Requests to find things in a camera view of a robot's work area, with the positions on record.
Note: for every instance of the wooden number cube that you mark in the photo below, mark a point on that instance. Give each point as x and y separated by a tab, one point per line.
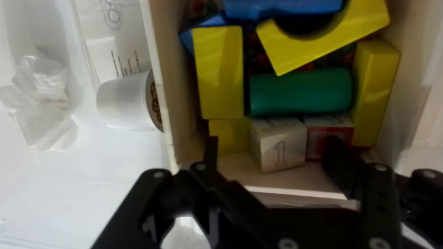
277	145

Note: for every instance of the white printed label sheet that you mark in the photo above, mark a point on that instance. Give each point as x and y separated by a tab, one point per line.
124	41

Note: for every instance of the blue long wooden block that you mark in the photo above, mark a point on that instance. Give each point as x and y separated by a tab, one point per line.
277	8

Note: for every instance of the yellow flat wooden block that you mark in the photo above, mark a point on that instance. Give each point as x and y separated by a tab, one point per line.
228	135

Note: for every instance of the yellow arch wooden block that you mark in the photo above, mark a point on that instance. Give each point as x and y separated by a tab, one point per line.
295	50

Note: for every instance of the light wooden block box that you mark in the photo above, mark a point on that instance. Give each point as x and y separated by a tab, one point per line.
170	69

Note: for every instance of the yellow short wooden block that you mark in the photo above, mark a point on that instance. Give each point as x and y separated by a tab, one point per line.
374	87

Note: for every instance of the yellow rectangular wooden block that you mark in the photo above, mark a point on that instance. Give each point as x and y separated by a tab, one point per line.
216	69

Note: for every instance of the blue small wooden block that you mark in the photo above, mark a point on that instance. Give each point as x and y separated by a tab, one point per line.
185	39

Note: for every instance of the white tape roll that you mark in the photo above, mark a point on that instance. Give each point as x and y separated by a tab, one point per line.
122	98

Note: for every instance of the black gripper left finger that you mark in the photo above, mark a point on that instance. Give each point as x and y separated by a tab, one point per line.
210	153

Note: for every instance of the red printed wooden cube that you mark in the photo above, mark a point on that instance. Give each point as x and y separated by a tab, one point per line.
322	129

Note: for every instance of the crumpled white plastic piece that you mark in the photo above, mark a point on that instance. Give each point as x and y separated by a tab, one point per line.
39	91

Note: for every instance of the green wooden cylinder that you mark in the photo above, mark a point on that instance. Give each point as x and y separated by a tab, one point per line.
299	91

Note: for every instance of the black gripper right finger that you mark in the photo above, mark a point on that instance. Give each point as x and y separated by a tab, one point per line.
343	160

